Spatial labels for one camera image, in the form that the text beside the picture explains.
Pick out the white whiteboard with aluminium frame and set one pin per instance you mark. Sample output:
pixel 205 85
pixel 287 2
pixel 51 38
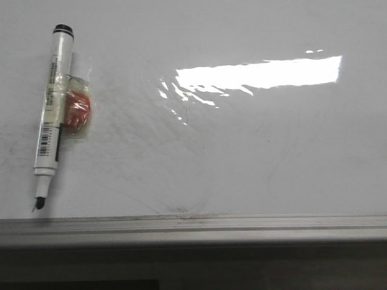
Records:
pixel 212 122

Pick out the white black whiteboard marker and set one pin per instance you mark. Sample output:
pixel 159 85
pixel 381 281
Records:
pixel 53 112

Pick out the red round magnet taped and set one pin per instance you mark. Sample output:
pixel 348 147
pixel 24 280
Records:
pixel 77 110

